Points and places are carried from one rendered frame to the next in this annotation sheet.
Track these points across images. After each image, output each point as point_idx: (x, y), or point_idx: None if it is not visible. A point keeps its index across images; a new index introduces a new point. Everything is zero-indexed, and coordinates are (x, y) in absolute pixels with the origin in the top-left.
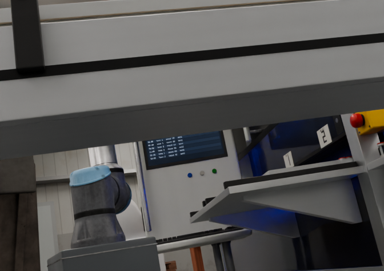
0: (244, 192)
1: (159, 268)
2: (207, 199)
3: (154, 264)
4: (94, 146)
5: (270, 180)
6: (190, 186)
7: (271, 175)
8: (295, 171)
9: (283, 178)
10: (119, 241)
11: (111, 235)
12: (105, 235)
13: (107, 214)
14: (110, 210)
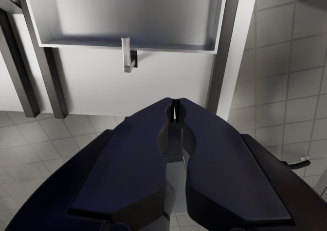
0: None
1: (182, 143)
2: (64, 115)
3: (183, 147)
4: None
5: (241, 60)
6: None
7: (227, 53)
8: None
9: (246, 36)
10: (168, 183)
11: (172, 193)
12: (174, 196)
13: (166, 212)
14: (163, 213)
